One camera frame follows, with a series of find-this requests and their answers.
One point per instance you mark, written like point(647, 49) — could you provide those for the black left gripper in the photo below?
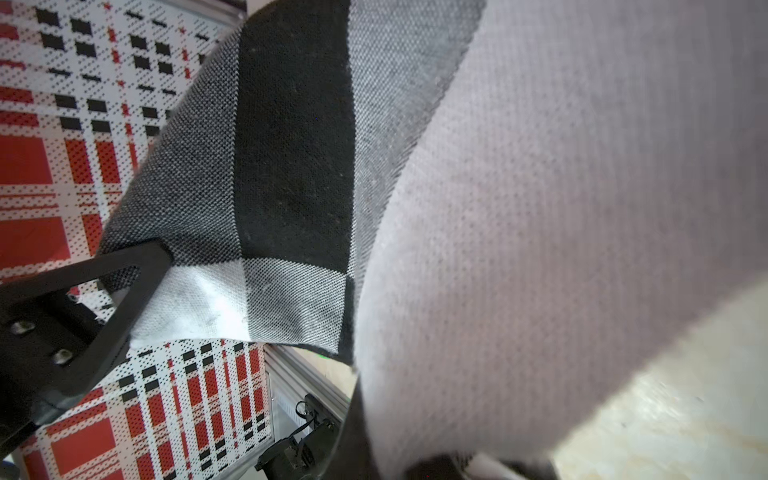
point(53, 352)

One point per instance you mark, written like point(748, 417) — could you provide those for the grey black white checked scarf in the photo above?
point(496, 211)

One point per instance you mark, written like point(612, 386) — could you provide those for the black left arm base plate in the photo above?
point(306, 451)

